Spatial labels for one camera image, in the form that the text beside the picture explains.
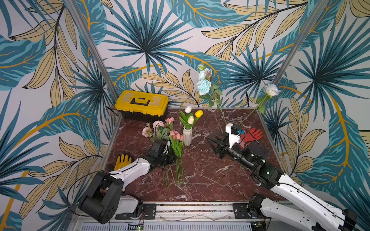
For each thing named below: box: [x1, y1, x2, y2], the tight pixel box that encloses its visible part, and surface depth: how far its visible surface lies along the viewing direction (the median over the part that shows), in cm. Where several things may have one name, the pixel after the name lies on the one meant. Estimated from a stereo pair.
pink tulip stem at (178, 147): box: [174, 132, 183, 163], surface depth 95 cm
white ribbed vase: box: [183, 126, 194, 146], surface depth 90 cm
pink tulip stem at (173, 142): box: [169, 130, 178, 157], surface depth 92 cm
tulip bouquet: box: [178, 105, 204, 130], surface depth 80 cm
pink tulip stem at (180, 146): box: [178, 134, 185, 163], surface depth 99 cm
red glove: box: [238, 127, 264, 149], surface depth 105 cm
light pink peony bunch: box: [142, 126, 155, 138], surface depth 102 cm
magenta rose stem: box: [164, 116, 175, 126], surface depth 102 cm
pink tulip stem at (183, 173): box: [179, 150, 189, 183], surface depth 88 cm
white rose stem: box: [238, 83, 281, 126], surface depth 71 cm
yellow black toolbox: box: [114, 90, 170, 122], surface depth 102 cm
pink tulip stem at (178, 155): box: [174, 150, 183, 187], surface depth 89 cm
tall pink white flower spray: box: [196, 64, 228, 125], surface depth 69 cm
